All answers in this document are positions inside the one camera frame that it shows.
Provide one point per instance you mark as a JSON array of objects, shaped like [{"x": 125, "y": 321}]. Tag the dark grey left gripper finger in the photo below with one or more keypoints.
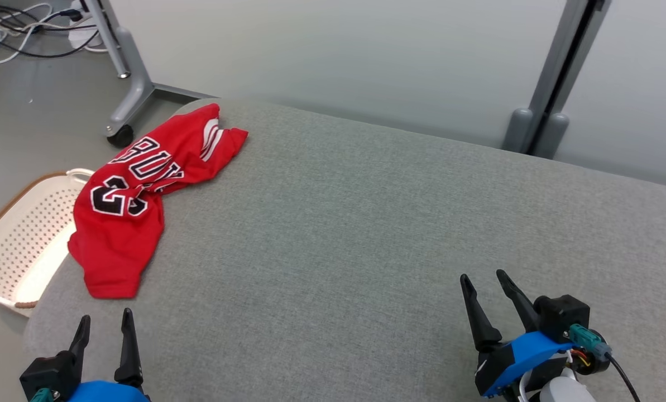
[
  {"x": 129, "y": 357},
  {"x": 80, "y": 343}
]

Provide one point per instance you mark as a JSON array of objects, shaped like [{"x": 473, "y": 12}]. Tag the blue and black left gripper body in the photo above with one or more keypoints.
[{"x": 106, "y": 393}]

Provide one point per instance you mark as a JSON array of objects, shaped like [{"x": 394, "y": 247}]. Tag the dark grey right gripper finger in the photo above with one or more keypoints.
[
  {"x": 483, "y": 329},
  {"x": 522, "y": 307}
]

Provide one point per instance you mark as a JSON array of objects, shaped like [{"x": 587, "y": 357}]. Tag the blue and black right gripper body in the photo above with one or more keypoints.
[{"x": 520, "y": 354}]

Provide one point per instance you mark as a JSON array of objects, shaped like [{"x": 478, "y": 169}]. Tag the red basketball jersey white sleeves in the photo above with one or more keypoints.
[{"x": 120, "y": 245}]

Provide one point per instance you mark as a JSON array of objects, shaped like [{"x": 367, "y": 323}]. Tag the green left wrist connector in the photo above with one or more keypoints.
[{"x": 41, "y": 396}]

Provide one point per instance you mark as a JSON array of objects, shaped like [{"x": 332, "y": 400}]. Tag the green wrist connector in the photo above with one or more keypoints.
[
  {"x": 41, "y": 396},
  {"x": 584, "y": 336}
]

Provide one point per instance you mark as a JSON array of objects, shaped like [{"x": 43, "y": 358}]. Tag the green right wrist connector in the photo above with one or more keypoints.
[{"x": 584, "y": 336}]

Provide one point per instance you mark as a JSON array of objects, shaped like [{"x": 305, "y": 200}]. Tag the white perforated laundry basket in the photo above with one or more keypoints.
[{"x": 25, "y": 245}]

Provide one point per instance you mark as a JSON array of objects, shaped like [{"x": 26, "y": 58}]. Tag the black caster wheel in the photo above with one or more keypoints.
[{"x": 120, "y": 137}]

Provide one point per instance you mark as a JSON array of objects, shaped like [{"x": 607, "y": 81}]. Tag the grey partition stand leg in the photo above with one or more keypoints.
[{"x": 140, "y": 78}]

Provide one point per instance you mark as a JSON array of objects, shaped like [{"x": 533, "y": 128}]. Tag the white power strip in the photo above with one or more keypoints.
[{"x": 84, "y": 36}]

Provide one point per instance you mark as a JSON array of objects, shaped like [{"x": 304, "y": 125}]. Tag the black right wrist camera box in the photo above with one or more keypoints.
[{"x": 561, "y": 315}]

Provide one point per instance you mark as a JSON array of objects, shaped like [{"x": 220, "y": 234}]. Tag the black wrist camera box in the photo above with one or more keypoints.
[
  {"x": 45, "y": 377},
  {"x": 561, "y": 315}
]

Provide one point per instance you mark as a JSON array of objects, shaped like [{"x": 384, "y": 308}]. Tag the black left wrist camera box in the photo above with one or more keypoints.
[{"x": 45, "y": 377}]

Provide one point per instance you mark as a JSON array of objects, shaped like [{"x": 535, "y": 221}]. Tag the grey partition post with rounded feet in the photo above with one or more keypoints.
[{"x": 550, "y": 72}]

